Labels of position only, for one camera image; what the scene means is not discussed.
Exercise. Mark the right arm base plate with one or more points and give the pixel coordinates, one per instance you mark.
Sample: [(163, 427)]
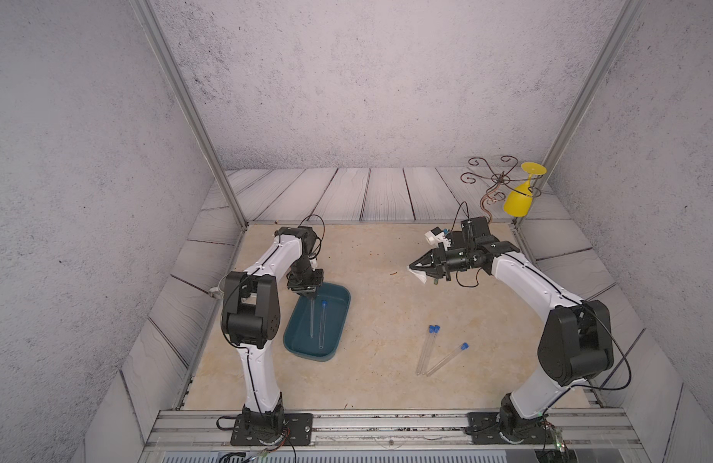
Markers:
[(494, 428)]

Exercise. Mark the teal plastic tray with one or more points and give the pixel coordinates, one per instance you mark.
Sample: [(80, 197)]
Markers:
[(317, 323)]

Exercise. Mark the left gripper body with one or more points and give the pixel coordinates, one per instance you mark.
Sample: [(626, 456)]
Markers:
[(304, 280)]

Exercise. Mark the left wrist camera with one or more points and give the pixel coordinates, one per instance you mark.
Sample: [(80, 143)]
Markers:
[(311, 242)]

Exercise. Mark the yellow plastic goblet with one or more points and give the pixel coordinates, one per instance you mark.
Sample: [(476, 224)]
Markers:
[(520, 200)]

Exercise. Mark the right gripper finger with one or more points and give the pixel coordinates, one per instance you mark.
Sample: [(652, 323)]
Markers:
[(431, 270), (429, 260)]

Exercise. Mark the aluminium front rail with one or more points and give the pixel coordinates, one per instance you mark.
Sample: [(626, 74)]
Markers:
[(569, 435)]

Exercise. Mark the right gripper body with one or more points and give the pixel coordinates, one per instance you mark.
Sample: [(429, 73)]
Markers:
[(456, 260)]

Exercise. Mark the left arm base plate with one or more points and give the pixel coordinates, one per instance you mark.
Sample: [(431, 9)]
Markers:
[(291, 429)]

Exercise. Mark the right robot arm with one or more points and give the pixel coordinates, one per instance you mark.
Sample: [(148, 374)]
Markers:
[(576, 344)]

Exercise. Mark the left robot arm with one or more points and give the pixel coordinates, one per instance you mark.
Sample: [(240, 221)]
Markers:
[(251, 316)]

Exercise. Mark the black metal cup stand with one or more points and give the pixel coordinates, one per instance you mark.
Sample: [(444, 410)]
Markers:
[(501, 181)]

